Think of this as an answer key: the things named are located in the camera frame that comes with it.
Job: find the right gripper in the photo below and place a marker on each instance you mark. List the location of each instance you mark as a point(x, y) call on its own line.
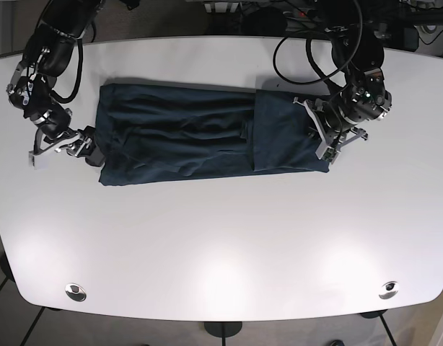
point(76, 143)

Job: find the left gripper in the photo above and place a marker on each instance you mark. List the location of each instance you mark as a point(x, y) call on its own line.
point(333, 130)

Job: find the dark teal T-shirt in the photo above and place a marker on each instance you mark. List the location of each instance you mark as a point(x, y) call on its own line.
point(151, 133)

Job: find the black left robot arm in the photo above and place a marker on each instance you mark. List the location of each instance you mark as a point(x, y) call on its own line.
point(356, 86)

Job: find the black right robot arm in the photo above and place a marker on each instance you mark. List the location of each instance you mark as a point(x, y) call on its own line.
point(47, 54)

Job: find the left chrome table grommet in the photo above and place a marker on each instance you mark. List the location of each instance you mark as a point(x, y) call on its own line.
point(75, 292)

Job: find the chrome table grommet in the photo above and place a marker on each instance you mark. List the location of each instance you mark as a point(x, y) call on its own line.
point(389, 290)
point(75, 292)

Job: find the right chrome table grommet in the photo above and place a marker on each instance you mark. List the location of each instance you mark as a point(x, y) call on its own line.
point(389, 290)

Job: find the grey sneaker shoe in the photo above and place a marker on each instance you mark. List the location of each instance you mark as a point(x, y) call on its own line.
point(337, 343)

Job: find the front black table foot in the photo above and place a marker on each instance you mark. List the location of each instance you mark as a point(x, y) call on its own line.
point(223, 328)

